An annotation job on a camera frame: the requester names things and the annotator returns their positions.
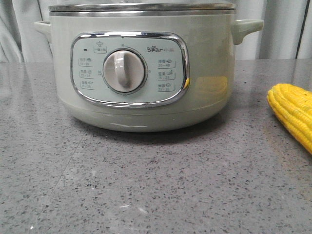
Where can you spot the glass pot lid steel rim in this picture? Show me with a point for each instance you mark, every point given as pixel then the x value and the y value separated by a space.
pixel 140 5

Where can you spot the yellow corn cob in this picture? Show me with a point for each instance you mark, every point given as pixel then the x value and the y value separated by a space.
pixel 292 105

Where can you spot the pale green electric cooking pot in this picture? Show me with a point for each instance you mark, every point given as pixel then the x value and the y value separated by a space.
pixel 145 71

